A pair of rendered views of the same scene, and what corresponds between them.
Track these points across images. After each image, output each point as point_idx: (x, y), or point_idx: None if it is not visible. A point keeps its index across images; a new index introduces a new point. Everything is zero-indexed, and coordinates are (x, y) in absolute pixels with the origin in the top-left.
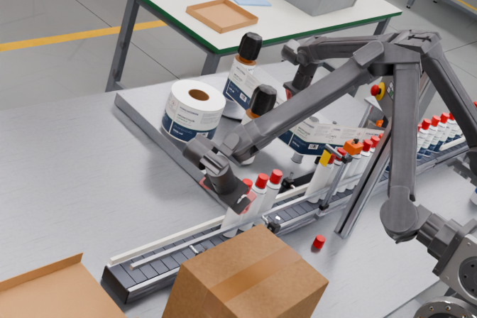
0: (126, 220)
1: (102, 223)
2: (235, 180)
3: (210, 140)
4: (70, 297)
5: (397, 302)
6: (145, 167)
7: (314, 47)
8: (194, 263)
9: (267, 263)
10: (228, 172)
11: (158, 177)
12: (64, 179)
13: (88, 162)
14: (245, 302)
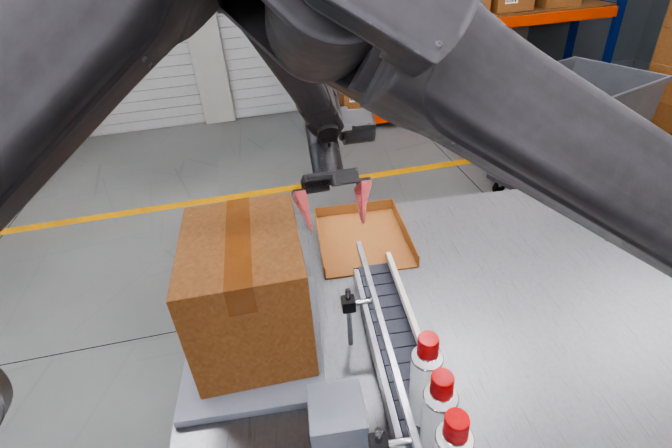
0: (483, 325)
1: (478, 301)
2: (315, 163)
3: (352, 109)
4: (375, 249)
5: None
6: (627, 399)
7: None
8: (282, 198)
9: (241, 250)
10: (306, 128)
11: (600, 408)
12: (563, 290)
13: (612, 324)
14: (214, 213)
